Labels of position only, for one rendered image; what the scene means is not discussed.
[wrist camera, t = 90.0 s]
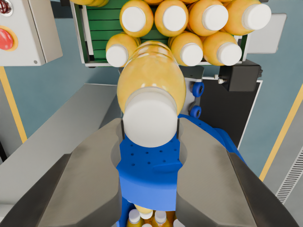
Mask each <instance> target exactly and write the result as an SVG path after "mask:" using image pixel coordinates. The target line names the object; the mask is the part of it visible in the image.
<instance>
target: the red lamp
mask: <svg viewBox="0 0 303 227"><path fill-rule="evenodd" d="M9 12H10V7H9V4H8V3H7V2H6V1H5V0H0V13H2V14H8V13H9Z"/></svg>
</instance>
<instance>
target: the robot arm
mask: <svg viewBox="0 0 303 227"><path fill-rule="evenodd" d="M176 139H178V140H179V141H180V149H179V160H180V162H181V163H182V165H183V166H182V167H181V168H180V169H179V171H178V175H177V189H176V207H175V215H176V217H177V219H178V220H179V221H180V222H181V223H182V224H183V225H184V226H185V227H299V225H298V224H297V222H296V221H295V219H294V218H293V217H292V215H291V214H290V213H289V211H288V210H287V209H286V207H285V206H284V205H283V204H282V203H281V202H280V200H279V199H278V198H277V197H276V196H275V195H274V194H273V193H272V192H271V191H270V189H269V188H268V187H267V186H266V185H265V184H264V183H263V182H262V181H261V180H260V179H259V178H258V177H257V176H256V174H255V173H254V172H253V171H252V170H251V169H250V168H249V167H248V166H247V165H246V164H245V163H244V162H243V161H242V160H241V158H240V157H239V156H238V155H237V154H236V153H230V152H229V151H228V150H227V149H226V148H225V147H224V146H223V145H222V144H221V143H220V142H219V141H218V140H217V139H216V138H214V137H213V136H211V135H210V134H209V133H207V132H206V131H204V130H203V129H201V128H200V127H198V126H197V125H195V124H194V123H192V122H191V121H189V120H188V119H186V118H178V119H177V135H176ZM123 140H125V132H124V124H123V119H122V118H116V119H114V120H112V121H111V122H109V123H108V124H106V125H105V126H103V127H102V128H100V129H99V130H97V131H96V132H94V133H93V134H91V135H90V136H89V137H87V138H86V139H85V140H84V141H82V142H81V143H80V144H79V145H78V146H77V147H76V148H75V149H74V150H73V151H72V152H71V153H70V154H64V155H63V156H62V157H61V158H60V159H59V160H58V161H57V162H56V163H55V164H54V165H53V166H52V167H51V168H50V169H49V170H48V171H47V172H46V173H45V174H44V175H43V176H42V177H41V178H40V179H39V180H38V181H37V182H36V183H35V184H34V185H33V186H32V187H31V188H30V189H29V190H28V191H27V192H26V193H25V194H24V195H23V196H22V197H21V199H20V200H19V201H18V202H17V203H16V204H15V205H14V206H13V207H12V209H11V210H10V211H9V212H8V213H7V214H6V216H5V217H4V218H3V220H2V221H1V222H0V227H111V226H112V225H114V224H115V223H116V222H117V221H118V220H119V219H120V217H121V215H122V192H121V185H120V179H119V171H118V170H117V169H116V167H117V165H118V164H119V162H120V161H121V154H120V146H119V145H120V143H121V142H122V141H123Z"/></svg>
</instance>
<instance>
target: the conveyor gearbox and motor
mask: <svg viewBox="0 0 303 227"><path fill-rule="evenodd" d="M286 19H287V14H286V13H271V18H270V21H269V22H268V24H267V25H266V26H265V27H263V28H261V29H259V30H255V31H253V32H252V33H251V37H250V42H249V46H248V51H247V54H274V53H276V52H277V50H278V45H279V42H280V38H281V34H282V31H283V28H284V25H285V21H286Z"/></svg>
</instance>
